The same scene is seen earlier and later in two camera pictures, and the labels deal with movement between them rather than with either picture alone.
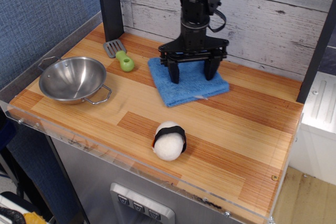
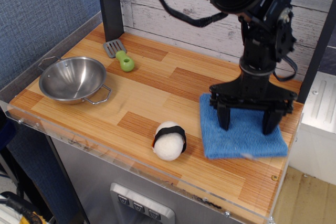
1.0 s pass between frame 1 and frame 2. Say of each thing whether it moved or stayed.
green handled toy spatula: stayed
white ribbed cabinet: stayed
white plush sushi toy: stayed
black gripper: moved
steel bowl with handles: stayed
